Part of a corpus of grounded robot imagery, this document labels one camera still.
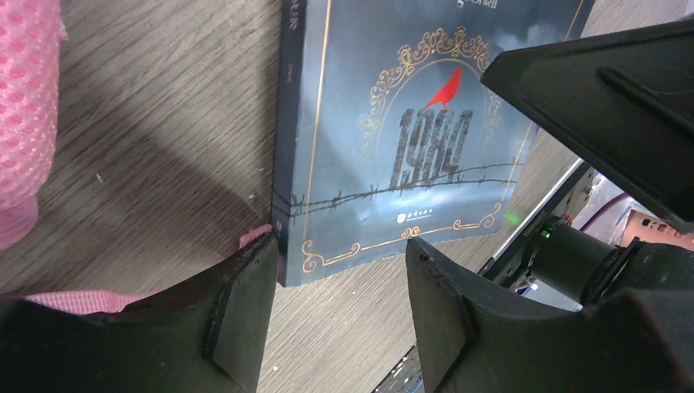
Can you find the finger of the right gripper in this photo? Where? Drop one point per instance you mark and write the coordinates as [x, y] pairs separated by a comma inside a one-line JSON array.
[[623, 102]]

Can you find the pink student backpack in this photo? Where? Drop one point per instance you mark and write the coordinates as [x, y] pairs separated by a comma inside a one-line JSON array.
[[136, 144]]

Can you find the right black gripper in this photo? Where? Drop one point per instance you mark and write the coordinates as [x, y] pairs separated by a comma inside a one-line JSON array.
[[586, 269]]

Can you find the blue book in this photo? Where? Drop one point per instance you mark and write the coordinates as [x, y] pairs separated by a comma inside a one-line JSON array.
[[385, 132]]

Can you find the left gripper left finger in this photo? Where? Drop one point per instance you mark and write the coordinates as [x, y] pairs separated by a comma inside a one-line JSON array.
[[204, 334]]

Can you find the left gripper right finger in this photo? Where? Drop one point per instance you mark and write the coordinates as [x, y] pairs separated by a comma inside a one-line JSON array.
[[475, 336]]

